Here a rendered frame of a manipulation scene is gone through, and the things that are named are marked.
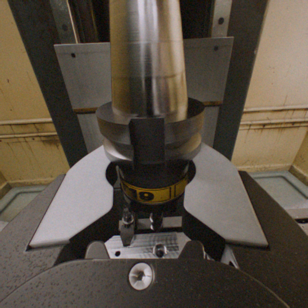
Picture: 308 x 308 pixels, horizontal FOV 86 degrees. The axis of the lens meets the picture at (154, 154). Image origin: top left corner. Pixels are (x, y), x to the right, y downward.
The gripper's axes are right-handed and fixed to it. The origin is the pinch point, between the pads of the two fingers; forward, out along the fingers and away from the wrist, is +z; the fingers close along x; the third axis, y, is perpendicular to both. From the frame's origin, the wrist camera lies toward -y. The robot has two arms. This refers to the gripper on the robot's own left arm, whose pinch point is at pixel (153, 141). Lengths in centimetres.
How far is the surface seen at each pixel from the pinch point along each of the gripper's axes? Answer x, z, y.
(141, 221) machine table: -6.8, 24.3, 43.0
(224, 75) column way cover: 19.6, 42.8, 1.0
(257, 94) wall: 55, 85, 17
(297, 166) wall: 95, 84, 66
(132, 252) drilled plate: -6.7, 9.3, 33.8
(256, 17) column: 28, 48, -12
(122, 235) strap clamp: -9.4, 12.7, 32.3
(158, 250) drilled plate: -0.8, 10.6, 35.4
